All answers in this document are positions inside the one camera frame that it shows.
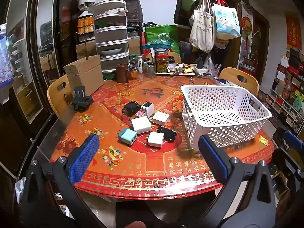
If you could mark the white storage shelf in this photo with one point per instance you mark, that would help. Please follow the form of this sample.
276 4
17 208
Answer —
285 95

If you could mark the orange plastic jar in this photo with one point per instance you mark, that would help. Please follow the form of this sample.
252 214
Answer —
85 22

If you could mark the brown cardboard box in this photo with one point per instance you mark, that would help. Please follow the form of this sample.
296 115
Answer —
134 45

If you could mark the green shopping bag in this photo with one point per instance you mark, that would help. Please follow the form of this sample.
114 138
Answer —
162 38

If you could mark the white and blue bag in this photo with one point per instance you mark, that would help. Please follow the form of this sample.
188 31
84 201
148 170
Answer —
225 82

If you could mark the red round wall ornament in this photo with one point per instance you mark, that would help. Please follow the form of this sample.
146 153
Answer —
247 25

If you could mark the red wall poster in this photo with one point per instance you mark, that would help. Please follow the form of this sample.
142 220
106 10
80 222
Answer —
293 30

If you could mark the blue printed tote bag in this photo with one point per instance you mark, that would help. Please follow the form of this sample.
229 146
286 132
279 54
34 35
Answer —
225 23

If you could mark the black phone stand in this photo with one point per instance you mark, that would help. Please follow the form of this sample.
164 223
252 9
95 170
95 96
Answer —
80 98

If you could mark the black cloth bundle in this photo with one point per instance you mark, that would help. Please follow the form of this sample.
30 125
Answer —
133 9

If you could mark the white fan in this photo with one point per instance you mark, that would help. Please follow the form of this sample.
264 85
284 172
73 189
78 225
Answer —
86 1

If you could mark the pink dotted charger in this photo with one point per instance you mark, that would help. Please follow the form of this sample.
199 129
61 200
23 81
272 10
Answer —
142 114

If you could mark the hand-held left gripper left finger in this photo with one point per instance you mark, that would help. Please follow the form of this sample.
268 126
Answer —
84 156

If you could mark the folded cardboard box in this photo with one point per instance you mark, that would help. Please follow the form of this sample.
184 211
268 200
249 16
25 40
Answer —
84 76

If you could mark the white plastic bag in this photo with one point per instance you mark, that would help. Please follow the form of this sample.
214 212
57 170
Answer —
209 63

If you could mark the pickle jar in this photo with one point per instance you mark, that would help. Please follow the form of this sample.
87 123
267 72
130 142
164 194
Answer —
162 61

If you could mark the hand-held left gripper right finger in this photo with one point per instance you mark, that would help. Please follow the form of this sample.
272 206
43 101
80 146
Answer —
211 154

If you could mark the white power strip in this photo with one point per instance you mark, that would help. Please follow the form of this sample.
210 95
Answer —
201 70

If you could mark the white perforated plastic basket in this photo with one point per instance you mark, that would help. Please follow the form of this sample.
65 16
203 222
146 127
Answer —
220 114

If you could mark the small orange jar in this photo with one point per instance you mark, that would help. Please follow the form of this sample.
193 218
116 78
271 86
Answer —
133 72

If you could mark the red printed tablecloth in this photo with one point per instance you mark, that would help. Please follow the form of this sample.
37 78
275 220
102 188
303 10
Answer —
147 161

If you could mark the white charger with black face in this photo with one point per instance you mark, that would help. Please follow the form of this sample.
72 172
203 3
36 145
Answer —
147 108

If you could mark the brown mug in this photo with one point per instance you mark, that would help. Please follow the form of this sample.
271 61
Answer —
122 73

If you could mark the teal and white charger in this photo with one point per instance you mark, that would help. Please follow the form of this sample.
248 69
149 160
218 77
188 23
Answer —
127 135

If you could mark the white tiered food cover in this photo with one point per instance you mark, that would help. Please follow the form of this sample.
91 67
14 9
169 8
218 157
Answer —
110 35

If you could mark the beige canvas tote bag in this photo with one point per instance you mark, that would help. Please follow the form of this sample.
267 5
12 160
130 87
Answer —
201 28

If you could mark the potted plant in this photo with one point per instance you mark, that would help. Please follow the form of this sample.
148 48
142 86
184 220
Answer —
251 52

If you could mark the small yellow card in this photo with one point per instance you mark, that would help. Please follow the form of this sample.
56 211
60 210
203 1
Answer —
264 140

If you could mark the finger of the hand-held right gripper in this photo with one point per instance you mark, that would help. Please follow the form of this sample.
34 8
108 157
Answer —
285 158
294 139

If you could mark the empty glass jar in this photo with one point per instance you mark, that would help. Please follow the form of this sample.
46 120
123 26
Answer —
150 69

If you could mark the black hanging bag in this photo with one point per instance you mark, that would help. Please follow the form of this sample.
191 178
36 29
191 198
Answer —
180 7

